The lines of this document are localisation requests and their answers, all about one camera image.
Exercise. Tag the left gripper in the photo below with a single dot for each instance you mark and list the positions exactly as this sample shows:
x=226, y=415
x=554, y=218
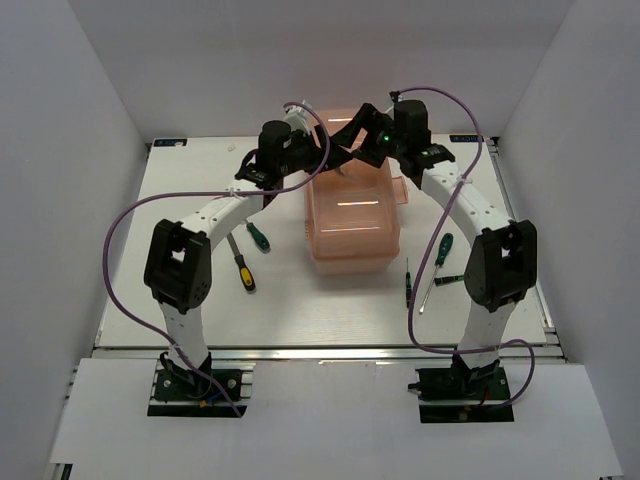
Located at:
x=310, y=143

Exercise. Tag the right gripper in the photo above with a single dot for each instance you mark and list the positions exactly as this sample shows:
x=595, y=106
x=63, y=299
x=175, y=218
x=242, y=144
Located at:
x=376, y=121

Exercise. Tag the pink plastic toolbox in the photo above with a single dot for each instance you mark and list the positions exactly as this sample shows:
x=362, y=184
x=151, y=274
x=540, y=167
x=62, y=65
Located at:
x=351, y=218

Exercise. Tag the short green screwdriver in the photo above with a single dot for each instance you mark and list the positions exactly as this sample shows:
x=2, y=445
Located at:
x=258, y=237

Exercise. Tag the long green screwdriver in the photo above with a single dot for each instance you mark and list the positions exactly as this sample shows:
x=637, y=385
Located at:
x=444, y=248

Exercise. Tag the yellow black handled file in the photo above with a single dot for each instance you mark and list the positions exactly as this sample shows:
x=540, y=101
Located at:
x=245, y=273

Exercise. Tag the small precision screwdriver angled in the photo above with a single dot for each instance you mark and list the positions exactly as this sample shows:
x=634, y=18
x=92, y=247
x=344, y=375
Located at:
x=447, y=280

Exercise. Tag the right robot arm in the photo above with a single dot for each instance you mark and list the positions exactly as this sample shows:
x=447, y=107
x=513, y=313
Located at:
x=502, y=265

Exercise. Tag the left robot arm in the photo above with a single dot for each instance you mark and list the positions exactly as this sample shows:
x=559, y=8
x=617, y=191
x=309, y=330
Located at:
x=178, y=269

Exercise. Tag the right blue label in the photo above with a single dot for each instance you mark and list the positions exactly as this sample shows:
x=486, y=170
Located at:
x=465, y=138

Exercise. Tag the blue label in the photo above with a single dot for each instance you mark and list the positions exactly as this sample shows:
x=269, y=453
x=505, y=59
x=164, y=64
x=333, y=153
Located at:
x=172, y=142
x=465, y=138

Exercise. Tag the small precision screwdriver upright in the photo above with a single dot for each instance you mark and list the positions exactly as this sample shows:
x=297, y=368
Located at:
x=408, y=286

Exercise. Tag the left blue label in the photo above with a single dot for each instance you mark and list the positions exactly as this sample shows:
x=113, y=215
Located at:
x=172, y=142

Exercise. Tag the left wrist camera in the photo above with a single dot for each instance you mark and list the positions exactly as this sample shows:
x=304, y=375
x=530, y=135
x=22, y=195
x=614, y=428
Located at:
x=296, y=116

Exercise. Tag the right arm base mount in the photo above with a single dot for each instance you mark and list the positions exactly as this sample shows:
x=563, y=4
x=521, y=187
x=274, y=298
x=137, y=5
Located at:
x=447, y=395

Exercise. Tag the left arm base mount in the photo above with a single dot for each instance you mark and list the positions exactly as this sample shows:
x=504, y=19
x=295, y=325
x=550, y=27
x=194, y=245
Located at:
x=172, y=398

